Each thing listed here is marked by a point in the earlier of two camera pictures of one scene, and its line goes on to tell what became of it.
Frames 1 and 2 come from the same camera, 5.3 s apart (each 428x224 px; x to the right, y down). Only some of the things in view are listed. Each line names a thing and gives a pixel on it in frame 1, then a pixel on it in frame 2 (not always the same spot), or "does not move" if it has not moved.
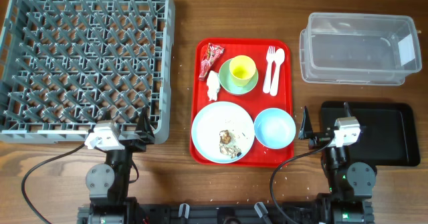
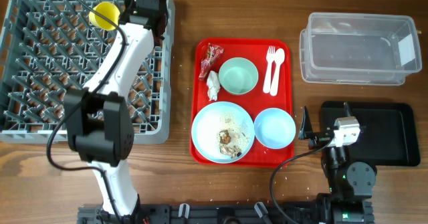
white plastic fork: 270,54 does not move
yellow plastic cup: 242,69 → 108,11
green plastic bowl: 226,81 does not move
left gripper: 144,132 → 131,2
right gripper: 306,130 does not move
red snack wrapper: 212,51 does not move
